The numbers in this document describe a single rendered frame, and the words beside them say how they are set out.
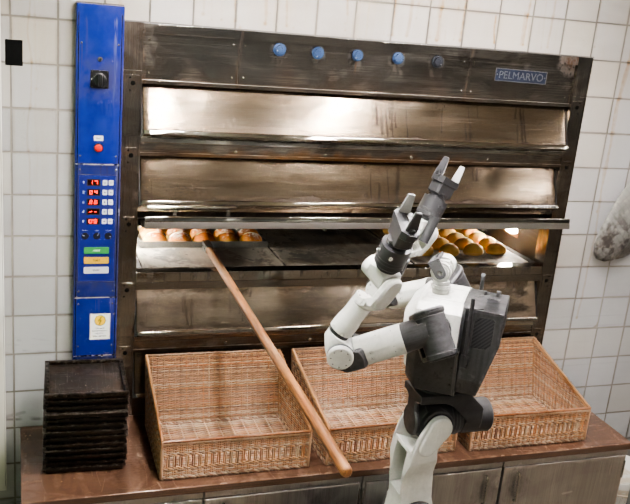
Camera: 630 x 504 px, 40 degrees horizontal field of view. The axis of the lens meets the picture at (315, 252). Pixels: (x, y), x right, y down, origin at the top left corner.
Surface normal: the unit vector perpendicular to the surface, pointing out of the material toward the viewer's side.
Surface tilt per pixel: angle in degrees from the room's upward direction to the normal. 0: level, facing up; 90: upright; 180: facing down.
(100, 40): 90
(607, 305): 90
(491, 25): 90
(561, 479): 94
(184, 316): 70
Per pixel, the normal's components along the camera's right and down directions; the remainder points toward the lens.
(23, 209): 0.32, 0.30
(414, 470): 0.31, 0.67
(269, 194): 0.33, -0.04
